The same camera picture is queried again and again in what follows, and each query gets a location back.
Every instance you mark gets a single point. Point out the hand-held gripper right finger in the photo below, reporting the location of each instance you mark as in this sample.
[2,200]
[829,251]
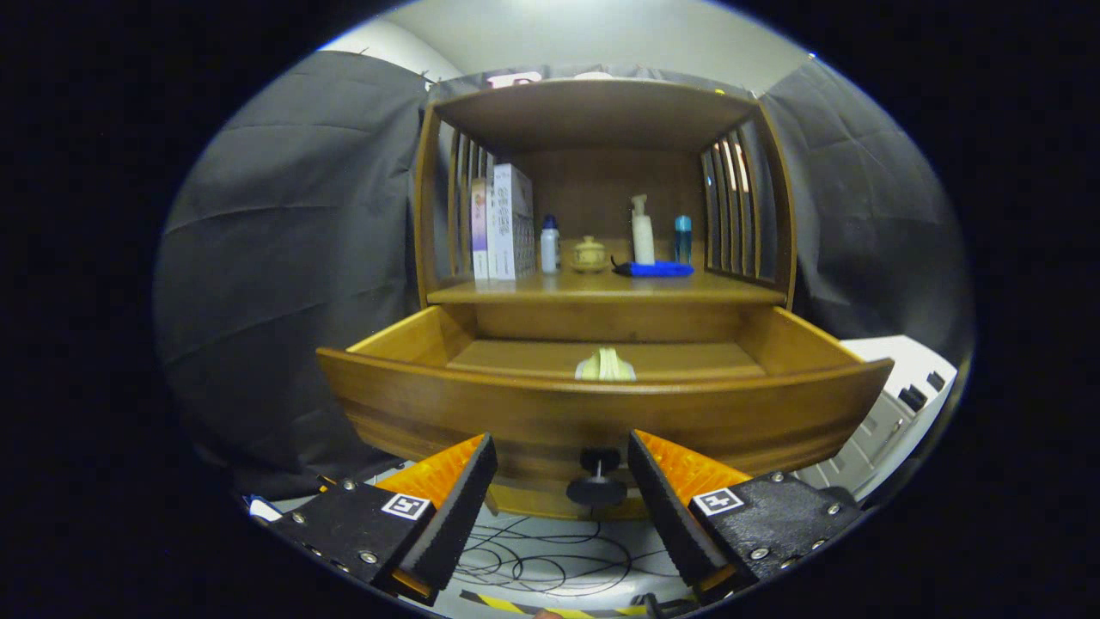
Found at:
[666,516]

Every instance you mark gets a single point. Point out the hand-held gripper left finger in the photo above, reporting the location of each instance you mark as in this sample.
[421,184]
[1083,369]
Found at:
[455,507]

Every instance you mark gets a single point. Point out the black drawer knob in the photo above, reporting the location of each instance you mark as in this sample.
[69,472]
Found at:
[595,492]

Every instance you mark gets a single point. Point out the wooden drawer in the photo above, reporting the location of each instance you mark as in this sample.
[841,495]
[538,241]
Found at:
[481,421]

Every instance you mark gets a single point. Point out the wooden countertop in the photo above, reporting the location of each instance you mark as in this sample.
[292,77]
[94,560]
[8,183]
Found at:
[584,285]

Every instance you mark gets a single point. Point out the wooden cabinet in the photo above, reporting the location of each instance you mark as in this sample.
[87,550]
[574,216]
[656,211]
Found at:
[593,185]

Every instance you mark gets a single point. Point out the yellow black floor tape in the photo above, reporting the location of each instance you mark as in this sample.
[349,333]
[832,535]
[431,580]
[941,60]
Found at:
[507,603]

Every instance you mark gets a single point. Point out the blue folded cloth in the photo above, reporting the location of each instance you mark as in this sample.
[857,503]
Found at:
[662,269]

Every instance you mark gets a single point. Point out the small black clip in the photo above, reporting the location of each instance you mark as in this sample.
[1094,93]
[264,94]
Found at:
[620,267]

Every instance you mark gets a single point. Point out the yellow lidded teacup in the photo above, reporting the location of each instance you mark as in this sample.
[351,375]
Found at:
[589,256]

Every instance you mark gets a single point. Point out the white bottle blue cap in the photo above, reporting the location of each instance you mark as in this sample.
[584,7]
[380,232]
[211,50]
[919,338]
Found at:
[549,249]

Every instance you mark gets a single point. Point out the clear blue bottle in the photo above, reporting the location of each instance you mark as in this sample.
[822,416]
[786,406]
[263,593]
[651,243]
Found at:
[682,241]

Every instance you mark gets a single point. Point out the white pump bottle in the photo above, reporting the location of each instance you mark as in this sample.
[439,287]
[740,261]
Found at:
[643,241]

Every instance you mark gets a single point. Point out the thin purple book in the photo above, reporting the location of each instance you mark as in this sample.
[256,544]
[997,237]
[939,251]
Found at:
[479,228]

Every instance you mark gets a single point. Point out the thick white book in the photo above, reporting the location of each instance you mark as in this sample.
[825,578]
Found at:
[514,219]

